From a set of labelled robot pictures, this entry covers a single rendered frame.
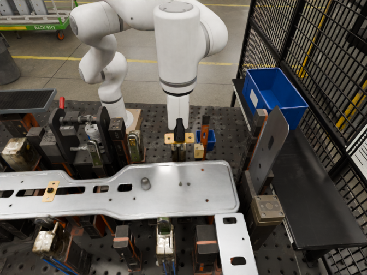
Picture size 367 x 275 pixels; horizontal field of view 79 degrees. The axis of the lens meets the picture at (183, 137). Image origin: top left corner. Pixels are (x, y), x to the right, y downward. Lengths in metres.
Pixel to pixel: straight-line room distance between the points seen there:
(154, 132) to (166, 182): 0.64
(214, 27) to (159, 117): 1.12
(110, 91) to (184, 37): 0.86
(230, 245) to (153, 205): 0.28
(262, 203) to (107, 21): 0.76
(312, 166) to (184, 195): 0.50
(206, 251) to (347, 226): 0.44
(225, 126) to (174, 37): 1.12
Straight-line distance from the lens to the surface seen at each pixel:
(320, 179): 0.96
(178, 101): 0.50
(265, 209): 0.77
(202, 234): 0.79
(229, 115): 1.58
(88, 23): 0.83
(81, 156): 1.06
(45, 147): 1.01
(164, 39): 0.44
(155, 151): 1.33
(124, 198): 0.84
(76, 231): 1.18
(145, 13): 0.56
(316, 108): 1.03
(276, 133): 0.67
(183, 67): 0.46
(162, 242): 0.71
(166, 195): 0.82
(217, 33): 0.49
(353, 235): 0.89
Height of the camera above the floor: 1.72
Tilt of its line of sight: 47 degrees down
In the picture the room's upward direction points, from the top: straight up
